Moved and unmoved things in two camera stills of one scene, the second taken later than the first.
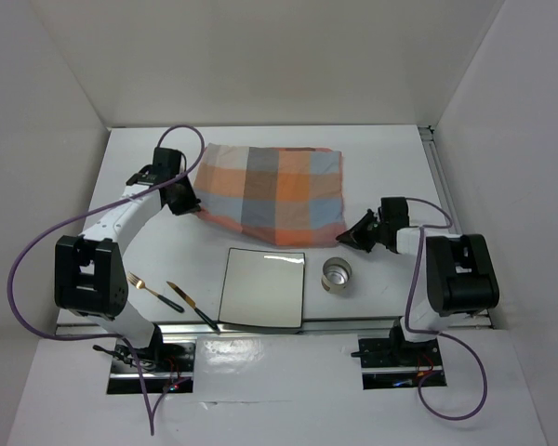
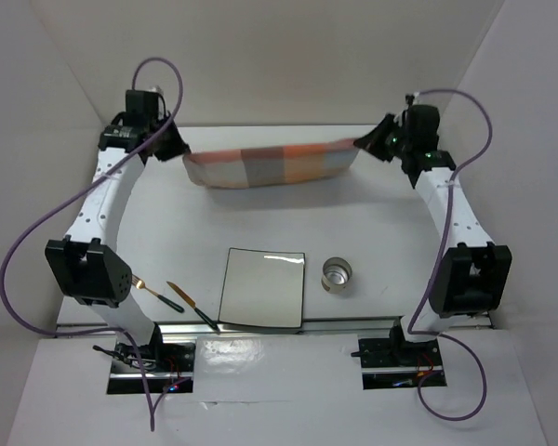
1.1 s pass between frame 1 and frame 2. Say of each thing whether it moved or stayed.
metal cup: stayed
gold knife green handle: stayed
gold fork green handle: stayed
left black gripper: moved
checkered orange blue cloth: moved
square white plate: stayed
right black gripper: moved
